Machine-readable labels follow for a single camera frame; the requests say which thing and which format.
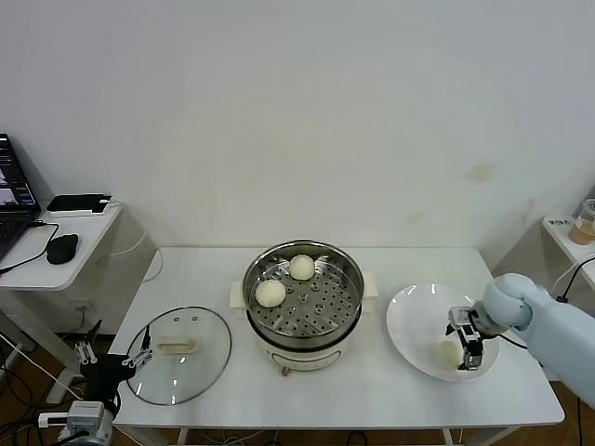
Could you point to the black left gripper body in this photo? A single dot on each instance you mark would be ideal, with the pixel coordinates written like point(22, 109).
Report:
point(104, 376)

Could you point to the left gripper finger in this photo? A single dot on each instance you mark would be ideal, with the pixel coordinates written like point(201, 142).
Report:
point(148, 339)
point(95, 330)

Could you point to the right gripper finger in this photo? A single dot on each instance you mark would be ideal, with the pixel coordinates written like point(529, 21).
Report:
point(474, 355)
point(449, 329)

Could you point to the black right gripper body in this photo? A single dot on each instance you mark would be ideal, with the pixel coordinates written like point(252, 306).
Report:
point(483, 327)

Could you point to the white steamed baozi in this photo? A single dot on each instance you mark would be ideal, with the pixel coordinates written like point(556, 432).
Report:
point(270, 294)
point(301, 268)
point(445, 356)

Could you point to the round glass pot lid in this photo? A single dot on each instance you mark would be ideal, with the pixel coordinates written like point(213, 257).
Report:
point(200, 325)

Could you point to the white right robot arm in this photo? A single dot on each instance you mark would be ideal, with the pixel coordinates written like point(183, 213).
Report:
point(548, 325)

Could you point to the perforated stainless steamer basket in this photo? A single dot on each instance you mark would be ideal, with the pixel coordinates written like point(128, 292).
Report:
point(325, 306)

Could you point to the round white plate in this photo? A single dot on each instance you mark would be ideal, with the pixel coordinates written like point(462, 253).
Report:
point(413, 325)

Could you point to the white side desk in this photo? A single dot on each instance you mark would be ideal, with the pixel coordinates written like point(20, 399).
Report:
point(65, 274)

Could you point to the black computer mouse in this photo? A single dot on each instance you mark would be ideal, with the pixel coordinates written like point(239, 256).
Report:
point(62, 248)

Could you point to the white side table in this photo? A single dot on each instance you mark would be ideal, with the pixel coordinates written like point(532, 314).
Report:
point(560, 239)

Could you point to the flat white box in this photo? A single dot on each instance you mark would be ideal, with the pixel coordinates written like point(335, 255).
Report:
point(108, 209)

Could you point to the black smartphone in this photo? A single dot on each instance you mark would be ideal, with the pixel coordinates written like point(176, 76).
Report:
point(74, 201)

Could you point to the clear plastic drink cup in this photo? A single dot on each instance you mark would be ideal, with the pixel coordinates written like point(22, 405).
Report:
point(583, 227)

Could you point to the cream electric cooking pot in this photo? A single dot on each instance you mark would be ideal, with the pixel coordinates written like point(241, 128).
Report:
point(302, 358)

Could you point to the black laptop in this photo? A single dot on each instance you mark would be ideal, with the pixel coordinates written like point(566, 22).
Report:
point(11, 195)

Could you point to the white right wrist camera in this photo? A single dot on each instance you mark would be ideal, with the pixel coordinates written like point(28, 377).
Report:
point(461, 320)

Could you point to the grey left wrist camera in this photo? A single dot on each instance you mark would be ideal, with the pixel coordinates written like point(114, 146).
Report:
point(83, 415)

